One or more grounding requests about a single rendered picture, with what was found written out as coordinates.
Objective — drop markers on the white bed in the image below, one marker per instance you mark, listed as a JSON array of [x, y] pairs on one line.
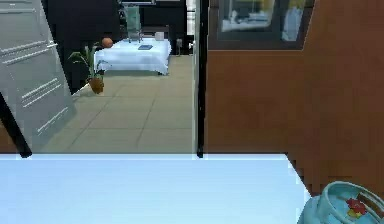
[[133, 58]]

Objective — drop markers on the blue book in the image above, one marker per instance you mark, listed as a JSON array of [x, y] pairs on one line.
[[145, 47]]

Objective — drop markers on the white cube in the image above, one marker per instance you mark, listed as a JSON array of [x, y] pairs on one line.
[[159, 36]]

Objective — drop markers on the pale blue table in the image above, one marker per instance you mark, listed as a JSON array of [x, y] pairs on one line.
[[146, 190]]

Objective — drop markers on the green house plant brown pot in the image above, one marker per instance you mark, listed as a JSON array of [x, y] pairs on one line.
[[95, 81]]

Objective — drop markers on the teal chair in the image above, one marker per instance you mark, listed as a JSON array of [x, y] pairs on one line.
[[133, 23]]

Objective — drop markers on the orange ball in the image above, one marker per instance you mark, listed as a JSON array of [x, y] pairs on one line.
[[107, 42]]

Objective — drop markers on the grey room door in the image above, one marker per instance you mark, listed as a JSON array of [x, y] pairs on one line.
[[30, 73]]

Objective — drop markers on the light blue bin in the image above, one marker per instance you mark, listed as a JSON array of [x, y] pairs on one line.
[[346, 205]]

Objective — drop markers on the framed wall picture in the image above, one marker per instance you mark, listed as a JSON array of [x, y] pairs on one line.
[[256, 23]]

